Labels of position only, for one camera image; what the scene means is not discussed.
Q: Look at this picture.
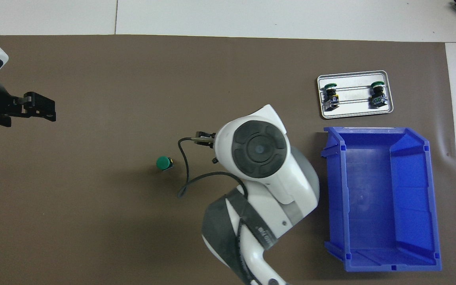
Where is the grey metal tray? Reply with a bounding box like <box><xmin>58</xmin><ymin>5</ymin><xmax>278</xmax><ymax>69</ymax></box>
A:
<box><xmin>317</xmin><ymin>70</ymin><xmax>394</xmax><ymax>119</ymax></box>

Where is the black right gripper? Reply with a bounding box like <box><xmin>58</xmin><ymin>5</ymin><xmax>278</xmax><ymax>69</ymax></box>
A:
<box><xmin>195</xmin><ymin>131</ymin><xmax>216</xmax><ymax>149</ymax></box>

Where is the green push button switch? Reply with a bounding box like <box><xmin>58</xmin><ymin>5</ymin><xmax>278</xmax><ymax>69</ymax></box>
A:
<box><xmin>156</xmin><ymin>156</ymin><xmax>173</xmax><ymax>172</ymax></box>

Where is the brown table mat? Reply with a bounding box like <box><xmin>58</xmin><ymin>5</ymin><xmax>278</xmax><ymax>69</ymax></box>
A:
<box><xmin>0</xmin><ymin>35</ymin><xmax>456</xmax><ymax>285</ymax></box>

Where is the green push button yellow stripe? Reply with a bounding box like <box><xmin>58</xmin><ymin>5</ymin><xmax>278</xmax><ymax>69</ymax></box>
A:
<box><xmin>322</xmin><ymin>82</ymin><xmax>340</xmax><ymax>109</ymax></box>

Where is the green push button blue base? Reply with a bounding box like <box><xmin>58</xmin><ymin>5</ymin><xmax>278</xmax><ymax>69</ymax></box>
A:
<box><xmin>369</xmin><ymin>81</ymin><xmax>387</xmax><ymax>108</ymax></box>

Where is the blue plastic storage bin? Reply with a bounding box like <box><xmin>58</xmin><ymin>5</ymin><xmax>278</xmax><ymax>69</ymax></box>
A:
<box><xmin>320</xmin><ymin>127</ymin><xmax>442</xmax><ymax>273</ymax></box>

